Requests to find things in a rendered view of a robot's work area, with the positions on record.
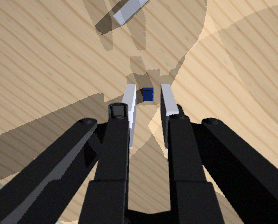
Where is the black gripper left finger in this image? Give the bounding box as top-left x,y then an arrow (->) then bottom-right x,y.
0,84 -> 136,224

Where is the grey rectangular block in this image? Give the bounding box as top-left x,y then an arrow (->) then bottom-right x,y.
114,0 -> 148,26

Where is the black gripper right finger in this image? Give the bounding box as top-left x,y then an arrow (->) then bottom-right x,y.
160,84 -> 278,224

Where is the small blue block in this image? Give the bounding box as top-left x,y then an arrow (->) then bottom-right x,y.
143,88 -> 154,101

